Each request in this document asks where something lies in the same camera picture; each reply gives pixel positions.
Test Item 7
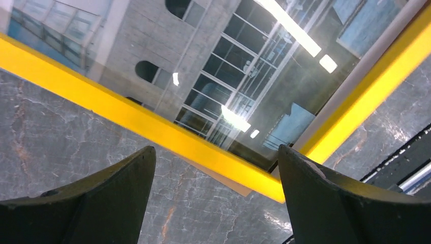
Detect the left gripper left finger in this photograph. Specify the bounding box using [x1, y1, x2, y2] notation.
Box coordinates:
[1, 146, 156, 243]

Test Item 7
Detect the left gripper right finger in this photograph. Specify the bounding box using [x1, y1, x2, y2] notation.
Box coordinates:
[278, 145, 430, 243]

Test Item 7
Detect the building and sky photo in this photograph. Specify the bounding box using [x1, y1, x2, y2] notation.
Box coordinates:
[7, 0, 430, 171]

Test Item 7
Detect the yellow picture frame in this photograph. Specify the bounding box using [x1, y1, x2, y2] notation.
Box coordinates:
[1, 1, 430, 203]

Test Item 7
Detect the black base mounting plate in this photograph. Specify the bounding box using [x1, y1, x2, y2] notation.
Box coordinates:
[361, 125, 430, 195]

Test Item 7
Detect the brown frame backing board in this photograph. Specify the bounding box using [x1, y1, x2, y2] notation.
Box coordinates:
[174, 153, 252, 197]

